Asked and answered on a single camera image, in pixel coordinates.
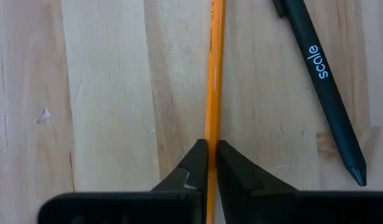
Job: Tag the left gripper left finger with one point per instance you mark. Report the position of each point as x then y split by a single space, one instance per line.
194 174

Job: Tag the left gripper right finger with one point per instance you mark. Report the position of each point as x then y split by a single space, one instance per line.
241 186

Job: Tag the orange pencil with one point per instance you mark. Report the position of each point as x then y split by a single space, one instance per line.
215 77

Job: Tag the black scale pen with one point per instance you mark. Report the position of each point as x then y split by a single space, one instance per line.
334 118

